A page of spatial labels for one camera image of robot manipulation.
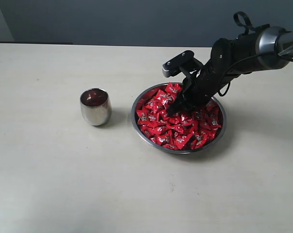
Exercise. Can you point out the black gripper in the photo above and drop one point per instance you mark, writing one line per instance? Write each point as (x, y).
(201, 82)

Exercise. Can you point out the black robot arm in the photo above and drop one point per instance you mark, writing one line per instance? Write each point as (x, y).
(258, 48)

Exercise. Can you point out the stainless steel plate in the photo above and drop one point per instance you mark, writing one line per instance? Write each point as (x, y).
(163, 129)

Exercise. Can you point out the stainless steel cup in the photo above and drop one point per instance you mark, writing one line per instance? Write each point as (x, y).
(96, 107)

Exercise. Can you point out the red wrapped candy top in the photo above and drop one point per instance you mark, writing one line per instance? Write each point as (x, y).
(173, 88)

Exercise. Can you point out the red wrapped candy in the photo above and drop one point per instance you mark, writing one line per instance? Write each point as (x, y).
(143, 117)
(173, 88)
(181, 141)
(214, 122)

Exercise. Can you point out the red wrapped candy front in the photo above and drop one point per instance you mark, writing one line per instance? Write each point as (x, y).
(181, 141)

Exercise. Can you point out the red wrapped candy left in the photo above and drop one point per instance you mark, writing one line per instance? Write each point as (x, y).
(143, 117)

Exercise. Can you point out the red wrapped candy right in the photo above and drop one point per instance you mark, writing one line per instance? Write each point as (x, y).
(214, 122)

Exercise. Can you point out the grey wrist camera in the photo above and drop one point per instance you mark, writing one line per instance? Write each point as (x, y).
(183, 61)

